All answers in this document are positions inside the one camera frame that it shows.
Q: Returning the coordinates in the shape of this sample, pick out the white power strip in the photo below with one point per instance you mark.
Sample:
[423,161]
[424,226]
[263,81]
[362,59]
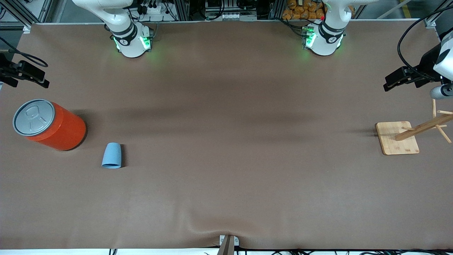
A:
[155,8]

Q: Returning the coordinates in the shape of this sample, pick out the orange snack packet pile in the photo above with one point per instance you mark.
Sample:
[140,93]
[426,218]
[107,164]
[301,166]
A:
[300,9]

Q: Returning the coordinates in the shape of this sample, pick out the metal table edge bracket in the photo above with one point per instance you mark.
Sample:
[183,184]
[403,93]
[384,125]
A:
[228,244]

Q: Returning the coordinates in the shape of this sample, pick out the brown table cover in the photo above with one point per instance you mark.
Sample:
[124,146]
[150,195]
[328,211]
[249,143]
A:
[226,159]

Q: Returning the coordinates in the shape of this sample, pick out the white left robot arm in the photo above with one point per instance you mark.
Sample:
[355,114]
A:
[327,39]

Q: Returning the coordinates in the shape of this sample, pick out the wooden mug tree stand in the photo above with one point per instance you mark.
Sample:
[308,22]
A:
[396,140]

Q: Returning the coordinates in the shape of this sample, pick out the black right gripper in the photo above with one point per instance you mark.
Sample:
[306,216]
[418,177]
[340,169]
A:
[7,71]

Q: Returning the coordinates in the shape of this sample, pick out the orange can with grey lid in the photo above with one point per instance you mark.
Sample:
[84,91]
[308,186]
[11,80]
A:
[53,125]

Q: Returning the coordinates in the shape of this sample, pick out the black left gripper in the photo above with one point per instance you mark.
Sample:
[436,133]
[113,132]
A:
[425,66]

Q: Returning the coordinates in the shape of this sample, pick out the white terminal block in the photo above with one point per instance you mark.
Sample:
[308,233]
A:
[235,16]

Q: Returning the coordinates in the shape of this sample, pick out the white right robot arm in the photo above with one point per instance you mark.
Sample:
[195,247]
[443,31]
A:
[129,42]

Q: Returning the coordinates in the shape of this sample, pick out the aluminium frame profile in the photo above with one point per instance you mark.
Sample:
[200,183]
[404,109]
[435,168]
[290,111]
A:
[437,16]
[21,14]

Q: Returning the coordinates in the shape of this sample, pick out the light blue plastic cup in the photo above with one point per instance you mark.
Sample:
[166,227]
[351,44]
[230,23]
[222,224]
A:
[112,155]

